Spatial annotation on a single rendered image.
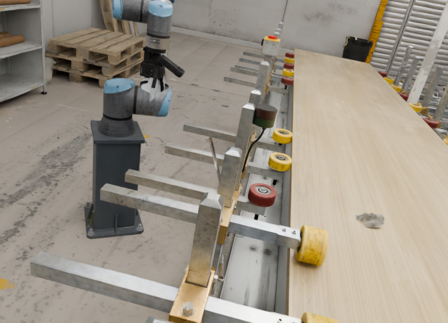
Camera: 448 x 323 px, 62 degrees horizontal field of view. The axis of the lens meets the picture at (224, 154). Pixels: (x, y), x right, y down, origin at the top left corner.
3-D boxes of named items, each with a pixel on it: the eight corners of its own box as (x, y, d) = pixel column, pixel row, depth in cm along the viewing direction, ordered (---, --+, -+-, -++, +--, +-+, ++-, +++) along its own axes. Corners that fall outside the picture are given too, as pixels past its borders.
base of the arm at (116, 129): (100, 137, 188) (100, 119, 184) (97, 122, 203) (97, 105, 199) (137, 137, 196) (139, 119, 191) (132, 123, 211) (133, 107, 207)
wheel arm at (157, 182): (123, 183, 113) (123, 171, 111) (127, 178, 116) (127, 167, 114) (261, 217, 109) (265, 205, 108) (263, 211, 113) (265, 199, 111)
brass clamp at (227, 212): (199, 239, 81) (202, 220, 79) (211, 206, 93) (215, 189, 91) (226, 245, 81) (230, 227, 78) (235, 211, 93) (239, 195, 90)
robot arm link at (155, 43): (172, 37, 148) (165, 40, 139) (171, 49, 150) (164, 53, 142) (151, 32, 149) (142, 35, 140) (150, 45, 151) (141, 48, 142)
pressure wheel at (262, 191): (241, 225, 109) (248, 191, 104) (244, 209, 116) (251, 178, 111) (267, 231, 108) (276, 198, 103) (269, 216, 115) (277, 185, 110)
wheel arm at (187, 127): (182, 132, 158) (183, 123, 156) (184, 129, 161) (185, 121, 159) (282, 155, 154) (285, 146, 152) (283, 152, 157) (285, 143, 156)
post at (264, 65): (238, 168, 165) (260, 61, 144) (239, 165, 168) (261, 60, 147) (245, 170, 165) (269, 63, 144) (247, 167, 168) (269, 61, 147)
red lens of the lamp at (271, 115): (253, 116, 100) (255, 109, 99) (255, 109, 105) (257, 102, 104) (275, 121, 99) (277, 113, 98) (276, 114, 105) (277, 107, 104)
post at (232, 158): (195, 307, 100) (225, 149, 79) (198, 298, 103) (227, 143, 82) (208, 311, 100) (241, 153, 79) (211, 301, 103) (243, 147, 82)
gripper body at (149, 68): (146, 73, 155) (148, 44, 150) (165, 77, 155) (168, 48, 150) (139, 77, 149) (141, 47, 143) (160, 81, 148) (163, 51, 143)
